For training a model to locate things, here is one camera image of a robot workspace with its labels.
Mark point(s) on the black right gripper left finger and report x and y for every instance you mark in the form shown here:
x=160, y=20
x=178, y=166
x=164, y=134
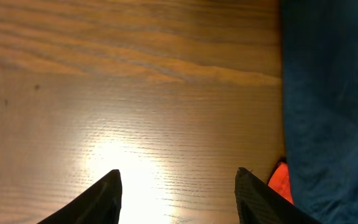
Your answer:
x=99, y=204

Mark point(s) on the blue garment in pile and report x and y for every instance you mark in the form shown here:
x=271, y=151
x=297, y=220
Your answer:
x=320, y=106

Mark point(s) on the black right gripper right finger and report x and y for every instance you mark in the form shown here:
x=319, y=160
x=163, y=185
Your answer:
x=257, y=203

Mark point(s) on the coral pink garment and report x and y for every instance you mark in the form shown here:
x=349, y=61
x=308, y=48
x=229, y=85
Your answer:
x=279, y=180

